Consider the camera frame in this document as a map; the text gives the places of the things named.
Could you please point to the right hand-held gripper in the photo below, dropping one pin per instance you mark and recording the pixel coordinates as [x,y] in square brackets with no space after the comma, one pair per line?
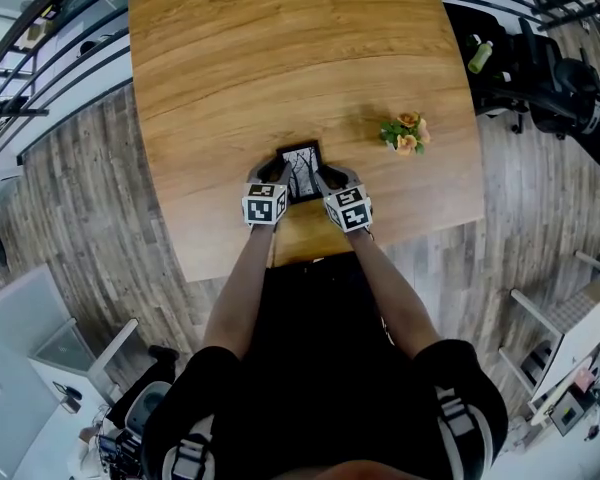
[352,210]

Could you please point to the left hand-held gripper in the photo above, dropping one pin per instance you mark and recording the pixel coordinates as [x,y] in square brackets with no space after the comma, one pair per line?
[260,208]

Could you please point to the black picture frame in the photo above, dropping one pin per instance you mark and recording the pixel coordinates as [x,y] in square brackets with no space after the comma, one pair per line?
[302,168]

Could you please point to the person's right forearm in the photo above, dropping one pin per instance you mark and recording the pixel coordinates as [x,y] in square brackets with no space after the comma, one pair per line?
[395,293]

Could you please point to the person's left forearm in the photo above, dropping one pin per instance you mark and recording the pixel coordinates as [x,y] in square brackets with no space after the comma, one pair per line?
[240,298]

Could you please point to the potted orange flower plant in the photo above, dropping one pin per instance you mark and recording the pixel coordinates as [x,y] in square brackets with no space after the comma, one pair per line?
[405,140]

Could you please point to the person's black clothing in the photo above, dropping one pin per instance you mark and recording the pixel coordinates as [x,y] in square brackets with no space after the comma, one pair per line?
[325,378]

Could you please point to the black office chair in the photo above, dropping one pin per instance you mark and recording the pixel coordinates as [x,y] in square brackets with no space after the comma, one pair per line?
[570,78]
[500,93]

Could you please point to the light green bottle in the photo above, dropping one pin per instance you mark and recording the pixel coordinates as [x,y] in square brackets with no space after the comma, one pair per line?
[480,58]

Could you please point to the dark green bottle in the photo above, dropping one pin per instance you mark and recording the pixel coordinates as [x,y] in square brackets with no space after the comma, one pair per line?
[474,40]

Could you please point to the black bag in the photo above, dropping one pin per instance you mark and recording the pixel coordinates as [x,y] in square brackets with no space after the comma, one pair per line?
[164,357]

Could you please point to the grey-backed office chair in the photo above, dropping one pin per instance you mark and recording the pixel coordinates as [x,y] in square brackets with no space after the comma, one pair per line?
[147,405]

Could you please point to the white partition panel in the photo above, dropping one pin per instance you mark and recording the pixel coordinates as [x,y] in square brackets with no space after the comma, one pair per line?
[15,328]

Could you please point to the white desk with phone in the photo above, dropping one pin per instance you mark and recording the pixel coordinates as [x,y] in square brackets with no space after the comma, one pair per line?
[50,418]

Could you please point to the black camera equipment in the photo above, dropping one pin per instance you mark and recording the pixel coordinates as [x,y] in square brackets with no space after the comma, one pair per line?
[120,453]

